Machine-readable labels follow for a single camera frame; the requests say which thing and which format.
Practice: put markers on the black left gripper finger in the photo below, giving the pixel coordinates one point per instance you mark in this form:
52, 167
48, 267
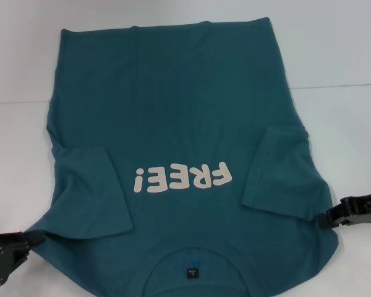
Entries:
34, 239

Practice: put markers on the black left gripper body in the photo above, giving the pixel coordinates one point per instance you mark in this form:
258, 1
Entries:
3, 256

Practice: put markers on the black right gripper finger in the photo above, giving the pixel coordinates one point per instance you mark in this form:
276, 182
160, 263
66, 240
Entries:
329, 218

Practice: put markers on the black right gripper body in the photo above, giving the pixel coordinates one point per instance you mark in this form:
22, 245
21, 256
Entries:
366, 208

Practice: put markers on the teal blue FREE t-shirt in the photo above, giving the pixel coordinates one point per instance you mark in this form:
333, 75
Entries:
179, 117

